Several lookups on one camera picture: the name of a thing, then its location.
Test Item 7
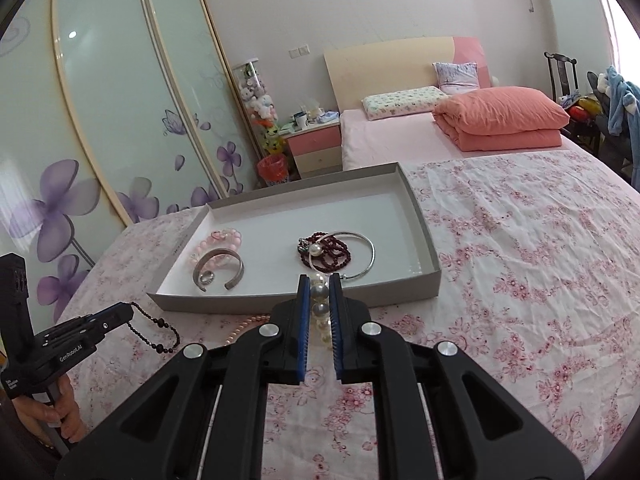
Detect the pink curtain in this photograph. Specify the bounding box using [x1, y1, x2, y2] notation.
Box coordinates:
[589, 0, 640, 73]

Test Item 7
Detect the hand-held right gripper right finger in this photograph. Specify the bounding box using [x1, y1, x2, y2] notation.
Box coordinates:
[331, 275, 585, 480]

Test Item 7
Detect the bed with wooden headboard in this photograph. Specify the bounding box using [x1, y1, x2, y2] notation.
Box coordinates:
[323, 36, 587, 171]

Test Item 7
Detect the lilac printed pillow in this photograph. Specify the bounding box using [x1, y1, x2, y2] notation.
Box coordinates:
[432, 61, 479, 95]

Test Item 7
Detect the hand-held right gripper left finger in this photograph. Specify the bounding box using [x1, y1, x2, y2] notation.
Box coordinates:
[55, 274, 313, 480]

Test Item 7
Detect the wide silver cuff bracelet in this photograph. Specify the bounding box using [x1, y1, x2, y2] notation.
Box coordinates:
[192, 247, 246, 292]

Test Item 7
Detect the patterned cream pillow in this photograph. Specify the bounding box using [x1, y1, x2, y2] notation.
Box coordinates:
[362, 86, 449, 121]

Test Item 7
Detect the black bead bracelet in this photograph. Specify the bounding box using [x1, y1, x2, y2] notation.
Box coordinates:
[125, 301, 182, 356]

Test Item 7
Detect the clear tube of plush toys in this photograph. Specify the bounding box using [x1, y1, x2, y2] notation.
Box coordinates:
[231, 58, 284, 158]

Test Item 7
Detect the floral pink bedsheet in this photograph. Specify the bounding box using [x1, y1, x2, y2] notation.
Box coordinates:
[55, 150, 640, 480]

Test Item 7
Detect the white pearl bracelet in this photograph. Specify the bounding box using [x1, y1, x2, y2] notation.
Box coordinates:
[309, 275, 335, 352]

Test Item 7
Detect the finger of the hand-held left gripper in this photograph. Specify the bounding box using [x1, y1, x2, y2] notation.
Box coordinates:
[40, 312, 126, 350]
[75, 302, 135, 326]

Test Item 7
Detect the folded orange quilt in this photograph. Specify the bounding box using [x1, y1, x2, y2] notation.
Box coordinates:
[432, 86, 571, 153]

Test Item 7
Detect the grey cardboard box tray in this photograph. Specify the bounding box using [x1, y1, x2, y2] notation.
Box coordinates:
[146, 161, 443, 315]

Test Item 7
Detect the colourful toys pile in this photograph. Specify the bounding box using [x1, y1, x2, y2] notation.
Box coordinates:
[562, 91, 602, 122]

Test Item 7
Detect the thin silver bangle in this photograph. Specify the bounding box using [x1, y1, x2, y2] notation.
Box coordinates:
[308, 230, 376, 281]

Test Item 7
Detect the dark red bead bracelet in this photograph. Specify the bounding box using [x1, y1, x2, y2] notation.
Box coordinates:
[298, 231, 354, 271]

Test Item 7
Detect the red trash bin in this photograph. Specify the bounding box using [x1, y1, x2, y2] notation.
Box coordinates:
[256, 154, 291, 187]

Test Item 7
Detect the large pink bead bracelet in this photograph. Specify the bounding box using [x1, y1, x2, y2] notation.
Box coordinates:
[187, 229, 245, 267]

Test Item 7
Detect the sliding wardrobe with purple flowers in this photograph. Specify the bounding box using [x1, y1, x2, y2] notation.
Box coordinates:
[0, 0, 257, 321]

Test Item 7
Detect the pink and cream nightstand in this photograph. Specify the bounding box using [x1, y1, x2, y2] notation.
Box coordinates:
[282, 121, 344, 180]

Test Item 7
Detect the chair with blue clothes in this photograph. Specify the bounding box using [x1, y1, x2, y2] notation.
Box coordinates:
[597, 65, 640, 186]

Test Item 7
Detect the dark wooden chair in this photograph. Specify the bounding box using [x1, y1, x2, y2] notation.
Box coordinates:
[544, 51, 581, 107]

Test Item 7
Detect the small pink pearl bracelet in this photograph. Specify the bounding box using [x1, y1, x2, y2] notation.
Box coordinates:
[223, 314, 273, 347]

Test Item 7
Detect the person's left hand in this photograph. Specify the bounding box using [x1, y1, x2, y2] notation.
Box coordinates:
[15, 375, 85, 453]

